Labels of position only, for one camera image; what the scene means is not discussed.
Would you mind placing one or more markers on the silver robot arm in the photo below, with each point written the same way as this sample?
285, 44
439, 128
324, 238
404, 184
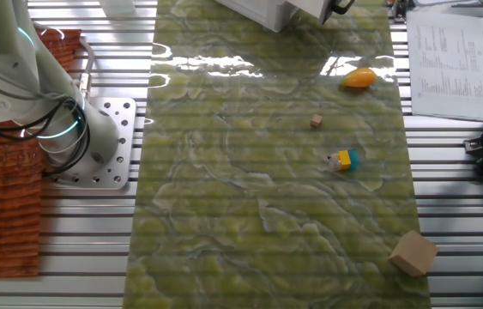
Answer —
1, 51

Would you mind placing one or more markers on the white drawer cabinet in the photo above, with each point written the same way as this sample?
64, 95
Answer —
262, 10

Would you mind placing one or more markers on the green marble pattern mat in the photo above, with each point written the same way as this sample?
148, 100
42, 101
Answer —
245, 193

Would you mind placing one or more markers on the small wooden cube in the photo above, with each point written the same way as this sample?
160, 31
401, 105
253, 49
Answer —
316, 120

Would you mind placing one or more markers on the yellow teal toy block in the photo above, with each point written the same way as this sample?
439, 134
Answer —
345, 159

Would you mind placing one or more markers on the yellow toy mango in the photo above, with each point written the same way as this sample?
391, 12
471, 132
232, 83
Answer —
359, 78

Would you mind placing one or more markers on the large wooden block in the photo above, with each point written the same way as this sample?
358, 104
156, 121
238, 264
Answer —
413, 253

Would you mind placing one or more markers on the printed white paper sheet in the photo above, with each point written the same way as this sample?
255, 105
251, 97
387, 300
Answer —
455, 81

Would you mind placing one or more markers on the red-brown wood grain board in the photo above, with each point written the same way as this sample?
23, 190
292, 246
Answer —
1, 206

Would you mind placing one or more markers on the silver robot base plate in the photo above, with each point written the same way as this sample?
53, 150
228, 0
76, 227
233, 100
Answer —
125, 141

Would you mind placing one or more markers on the silver frame bracket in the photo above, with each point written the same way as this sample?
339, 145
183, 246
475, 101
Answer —
400, 10

